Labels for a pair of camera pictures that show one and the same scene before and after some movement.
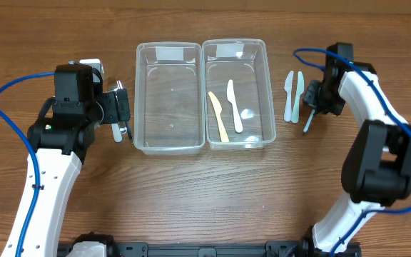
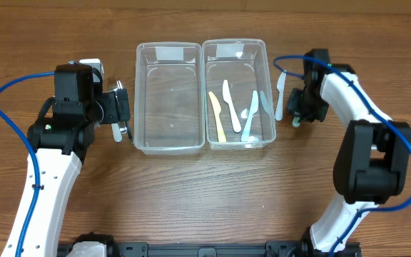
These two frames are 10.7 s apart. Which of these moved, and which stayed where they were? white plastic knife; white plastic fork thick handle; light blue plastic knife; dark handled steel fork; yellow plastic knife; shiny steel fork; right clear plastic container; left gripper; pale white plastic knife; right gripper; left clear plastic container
Moved: right gripper; pale white plastic knife; white plastic knife; light blue plastic knife
Stayed: shiny steel fork; left gripper; white plastic fork thick handle; yellow plastic knife; left clear plastic container; dark handled steel fork; right clear plastic container
